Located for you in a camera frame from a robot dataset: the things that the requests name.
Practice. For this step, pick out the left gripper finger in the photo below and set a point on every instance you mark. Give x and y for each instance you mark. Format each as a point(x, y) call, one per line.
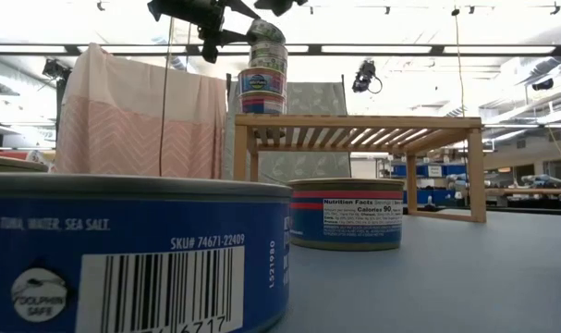
point(238, 7)
point(236, 38)

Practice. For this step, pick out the green-label tuna can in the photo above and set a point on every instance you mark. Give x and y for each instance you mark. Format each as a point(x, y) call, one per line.
point(268, 65)

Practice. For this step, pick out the wooden slatted shelf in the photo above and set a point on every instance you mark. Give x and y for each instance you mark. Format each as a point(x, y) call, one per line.
point(354, 121)

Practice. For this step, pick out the green leaf-pattern cloth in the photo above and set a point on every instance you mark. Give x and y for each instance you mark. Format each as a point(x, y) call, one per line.
point(317, 99)

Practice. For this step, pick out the pink chevron cloth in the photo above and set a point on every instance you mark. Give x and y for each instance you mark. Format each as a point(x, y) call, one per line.
point(123, 139)

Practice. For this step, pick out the black ceiling device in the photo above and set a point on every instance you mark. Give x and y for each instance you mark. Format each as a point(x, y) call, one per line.
point(53, 69)
point(542, 84)

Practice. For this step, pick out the red storage bin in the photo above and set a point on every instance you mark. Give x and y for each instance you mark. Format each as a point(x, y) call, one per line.
point(3, 152)

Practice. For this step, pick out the blue bin shelving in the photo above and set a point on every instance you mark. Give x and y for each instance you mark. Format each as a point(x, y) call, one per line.
point(453, 169)

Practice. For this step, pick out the long wooden table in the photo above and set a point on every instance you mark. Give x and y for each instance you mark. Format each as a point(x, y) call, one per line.
point(529, 191)

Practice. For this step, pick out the grey blue equipment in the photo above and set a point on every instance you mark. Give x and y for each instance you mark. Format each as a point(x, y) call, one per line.
point(545, 180)

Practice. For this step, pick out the black overhead camera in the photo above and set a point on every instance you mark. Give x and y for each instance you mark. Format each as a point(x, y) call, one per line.
point(364, 76)

